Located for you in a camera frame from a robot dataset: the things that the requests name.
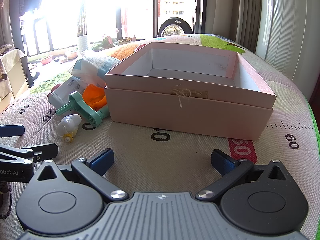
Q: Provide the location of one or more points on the small white yellow toy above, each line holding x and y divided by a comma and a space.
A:
68, 125

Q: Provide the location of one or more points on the pink cardboard box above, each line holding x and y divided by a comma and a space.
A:
180, 115

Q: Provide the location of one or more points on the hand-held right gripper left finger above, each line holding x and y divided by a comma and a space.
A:
101, 160

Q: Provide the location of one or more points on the white tower air conditioner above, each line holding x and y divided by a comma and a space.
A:
292, 30

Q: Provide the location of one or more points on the tall green plant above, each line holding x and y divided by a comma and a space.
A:
82, 20

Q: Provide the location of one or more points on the black window frame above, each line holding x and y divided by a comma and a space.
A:
153, 5

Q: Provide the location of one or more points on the grey curtain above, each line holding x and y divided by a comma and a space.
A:
232, 10

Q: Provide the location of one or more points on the orange plastic toy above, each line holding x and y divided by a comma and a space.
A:
93, 95

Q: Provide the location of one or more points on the white printed card package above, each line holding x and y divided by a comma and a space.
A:
67, 90

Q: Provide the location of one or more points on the green plastic crank toy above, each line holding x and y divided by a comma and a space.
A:
82, 106

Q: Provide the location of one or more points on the blue white soft packet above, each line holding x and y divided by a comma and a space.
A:
97, 63

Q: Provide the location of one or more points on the pink flower pot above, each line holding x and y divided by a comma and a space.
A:
46, 60

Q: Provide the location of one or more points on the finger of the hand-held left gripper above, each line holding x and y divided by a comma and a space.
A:
42, 151
11, 130

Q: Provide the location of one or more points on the chair with beige cloth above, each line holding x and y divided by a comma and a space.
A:
12, 72

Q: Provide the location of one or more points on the flowering potted plant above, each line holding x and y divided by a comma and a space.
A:
105, 41

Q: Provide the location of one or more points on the white ribbed plant pot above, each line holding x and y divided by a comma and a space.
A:
82, 43

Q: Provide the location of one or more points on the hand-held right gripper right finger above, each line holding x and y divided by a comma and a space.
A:
223, 161

